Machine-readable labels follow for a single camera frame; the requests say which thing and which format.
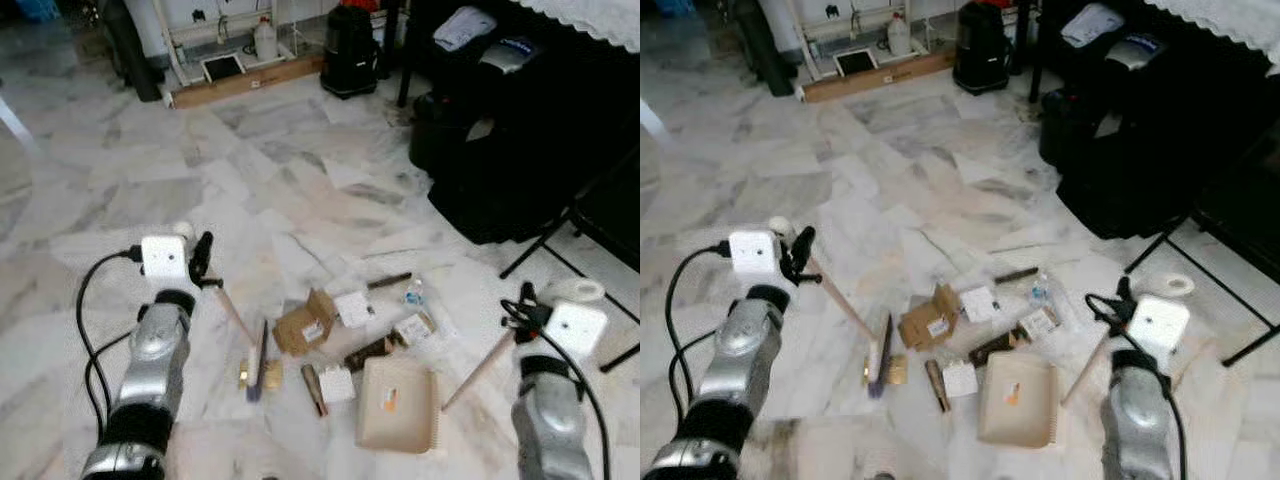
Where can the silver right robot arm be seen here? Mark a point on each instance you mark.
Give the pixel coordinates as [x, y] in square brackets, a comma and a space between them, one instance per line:
[1138, 415]
[548, 420]

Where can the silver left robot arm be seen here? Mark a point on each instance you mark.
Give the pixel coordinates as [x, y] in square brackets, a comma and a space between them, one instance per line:
[152, 365]
[740, 350]

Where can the white tape roll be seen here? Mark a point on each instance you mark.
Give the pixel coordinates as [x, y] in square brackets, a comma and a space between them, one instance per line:
[1172, 286]
[575, 291]

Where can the black folding chair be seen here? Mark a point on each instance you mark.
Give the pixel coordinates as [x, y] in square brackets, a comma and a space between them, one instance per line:
[1175, 235]
[560, 235]

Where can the white printed packet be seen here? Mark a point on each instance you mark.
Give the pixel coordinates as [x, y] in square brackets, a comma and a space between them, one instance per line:
[414, 329]
[1039, 322]

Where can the small clear plastic bottle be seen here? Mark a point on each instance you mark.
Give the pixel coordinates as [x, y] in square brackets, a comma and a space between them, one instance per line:
[415, 294]
[1041, 289]

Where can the thin dark brown stick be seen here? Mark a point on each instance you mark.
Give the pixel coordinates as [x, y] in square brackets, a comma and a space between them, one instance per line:
[1016, 274]
[390, 281]

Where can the open brown cardboard box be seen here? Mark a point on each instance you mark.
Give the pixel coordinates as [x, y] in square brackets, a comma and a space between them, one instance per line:
[925, 320]
[300, 325]

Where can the dark brown wrapper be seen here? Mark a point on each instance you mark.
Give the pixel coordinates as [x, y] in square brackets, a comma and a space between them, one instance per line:
[368, 354]
[992, 348]

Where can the black luggage bags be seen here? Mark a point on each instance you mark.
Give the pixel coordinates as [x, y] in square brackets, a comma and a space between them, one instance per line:
[520, 150]
[1140, 150]

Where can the small white square box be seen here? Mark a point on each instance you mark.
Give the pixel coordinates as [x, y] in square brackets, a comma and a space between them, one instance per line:
[353, 308]
[978, 303]

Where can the brown cardboard tube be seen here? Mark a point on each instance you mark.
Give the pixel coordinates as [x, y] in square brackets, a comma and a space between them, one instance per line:
[313, 388]
[937, 383]

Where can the long wooden plank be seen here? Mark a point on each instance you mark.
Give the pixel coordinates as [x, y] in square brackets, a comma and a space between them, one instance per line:
[245, 82]
[880, 76]

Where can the white crumpled paper cube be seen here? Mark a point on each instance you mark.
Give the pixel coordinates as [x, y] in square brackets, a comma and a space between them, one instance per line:
[337, 385]
[960, 379]

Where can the white framed dark tablet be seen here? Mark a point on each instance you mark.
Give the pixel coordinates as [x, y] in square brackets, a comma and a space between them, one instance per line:
[222, 68]
[855, 63]

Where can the black cylinder roll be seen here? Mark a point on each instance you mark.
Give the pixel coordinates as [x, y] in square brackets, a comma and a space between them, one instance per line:
[130, 50]
[762, 45]

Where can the white metal rack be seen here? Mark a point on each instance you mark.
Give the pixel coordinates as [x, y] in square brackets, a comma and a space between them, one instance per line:
[825, 35]
[190, 40]

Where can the white plastic bottle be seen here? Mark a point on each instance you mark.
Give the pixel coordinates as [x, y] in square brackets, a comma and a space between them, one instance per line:
[265, 40]
[899, 37]

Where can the silver and black pouch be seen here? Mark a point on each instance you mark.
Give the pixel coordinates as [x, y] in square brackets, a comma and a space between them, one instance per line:
[508, 55]
[1135, 52]

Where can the black round bin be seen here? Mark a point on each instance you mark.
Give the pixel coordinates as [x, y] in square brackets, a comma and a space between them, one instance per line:
[981, 50]
[349, 55]

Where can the white folded cloth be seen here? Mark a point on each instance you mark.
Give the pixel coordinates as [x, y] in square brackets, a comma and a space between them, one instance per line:
[1092, 24]
[463, 27]

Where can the blue plastic item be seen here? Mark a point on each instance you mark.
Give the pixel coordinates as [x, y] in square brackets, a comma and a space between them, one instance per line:
[672, 6]
[37, 8]

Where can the white lace tablecloth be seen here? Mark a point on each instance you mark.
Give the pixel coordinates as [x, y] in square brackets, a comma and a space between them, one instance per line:
[1225, 25]
[590, 20]

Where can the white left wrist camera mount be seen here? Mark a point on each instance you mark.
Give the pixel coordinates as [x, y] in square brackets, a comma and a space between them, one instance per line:
[753, 252]
[164, 257]

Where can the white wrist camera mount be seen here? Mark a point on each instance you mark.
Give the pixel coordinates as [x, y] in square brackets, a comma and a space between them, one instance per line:
[1160, 325]
[753, 252]
[575, 330]
[164, 257]

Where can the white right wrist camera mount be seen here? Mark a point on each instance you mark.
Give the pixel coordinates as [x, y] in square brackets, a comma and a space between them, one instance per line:
[575, 330]
[1160, 325]

